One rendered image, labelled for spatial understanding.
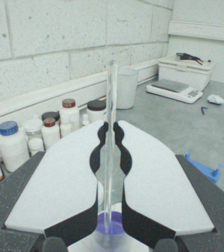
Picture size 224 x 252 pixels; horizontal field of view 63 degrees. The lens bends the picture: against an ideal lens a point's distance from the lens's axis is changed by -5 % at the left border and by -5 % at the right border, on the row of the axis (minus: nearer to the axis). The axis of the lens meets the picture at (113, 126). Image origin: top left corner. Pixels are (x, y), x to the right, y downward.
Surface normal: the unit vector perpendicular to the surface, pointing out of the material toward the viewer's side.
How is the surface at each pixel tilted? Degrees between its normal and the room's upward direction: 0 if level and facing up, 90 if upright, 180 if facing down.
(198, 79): 94
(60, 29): 90
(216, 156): 0
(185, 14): 90
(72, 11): 90
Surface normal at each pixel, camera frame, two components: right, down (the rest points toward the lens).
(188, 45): -0.58, 0.37
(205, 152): 0.04, -0.88
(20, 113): 0.81, 0.31
